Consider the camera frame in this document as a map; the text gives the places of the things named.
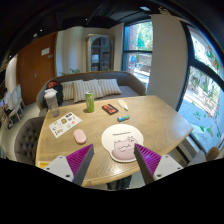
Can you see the grey curved sofa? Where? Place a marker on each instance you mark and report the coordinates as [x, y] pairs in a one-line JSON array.
[[130, 85]]

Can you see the white chair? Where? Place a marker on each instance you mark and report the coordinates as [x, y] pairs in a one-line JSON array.
[[13, 103]]

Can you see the striped cushion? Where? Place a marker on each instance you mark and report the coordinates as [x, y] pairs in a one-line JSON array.
[[68, 90], [109, 87], [81, 87]]

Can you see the black backpack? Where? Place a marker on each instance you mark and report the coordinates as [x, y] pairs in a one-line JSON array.
[[58, 88]]

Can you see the striped cushion left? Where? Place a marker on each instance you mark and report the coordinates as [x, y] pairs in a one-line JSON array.
[[68, 90]]

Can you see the teal small tube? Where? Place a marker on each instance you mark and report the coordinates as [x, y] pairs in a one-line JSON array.
[[123, 118]]

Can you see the striped cushion right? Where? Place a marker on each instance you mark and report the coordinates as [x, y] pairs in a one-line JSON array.
[[109, 87]]

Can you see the striped cushion middle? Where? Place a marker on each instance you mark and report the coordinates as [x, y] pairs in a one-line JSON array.
[[81, 87]]

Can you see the grey tufted chair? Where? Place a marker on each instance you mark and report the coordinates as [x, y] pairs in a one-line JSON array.
[[27, 139]]

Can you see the cream white small bottle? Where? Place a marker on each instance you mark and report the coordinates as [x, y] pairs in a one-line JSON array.
[[122, 104]]

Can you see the wooden glass cabinet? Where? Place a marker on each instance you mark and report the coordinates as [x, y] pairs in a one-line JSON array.
[[100, 51]]

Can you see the pink computer mouse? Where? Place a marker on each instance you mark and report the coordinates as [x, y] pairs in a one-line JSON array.
[[79, 136]]

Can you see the sticker sheet paper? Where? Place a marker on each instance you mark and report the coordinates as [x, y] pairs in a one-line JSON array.
[[63, 124]]

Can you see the orange wooden door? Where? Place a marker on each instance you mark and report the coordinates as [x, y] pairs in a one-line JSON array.
[[35, 66]]

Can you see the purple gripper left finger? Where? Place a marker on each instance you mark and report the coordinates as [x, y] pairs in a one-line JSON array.
[[73, 167]]

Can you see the round cat mouse pad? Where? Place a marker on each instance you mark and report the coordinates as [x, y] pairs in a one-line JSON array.
[[120, 140]]

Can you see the wooden chair right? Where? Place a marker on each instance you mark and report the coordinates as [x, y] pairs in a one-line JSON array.
[[212, 154]]

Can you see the clear plastic shaker bottle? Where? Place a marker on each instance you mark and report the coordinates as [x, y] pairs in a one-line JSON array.
[[52, 103]]

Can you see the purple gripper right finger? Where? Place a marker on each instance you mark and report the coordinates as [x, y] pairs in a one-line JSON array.
[[154, 166]]

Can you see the green drink can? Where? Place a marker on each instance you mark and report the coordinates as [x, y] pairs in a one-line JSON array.
[[90, 101]]

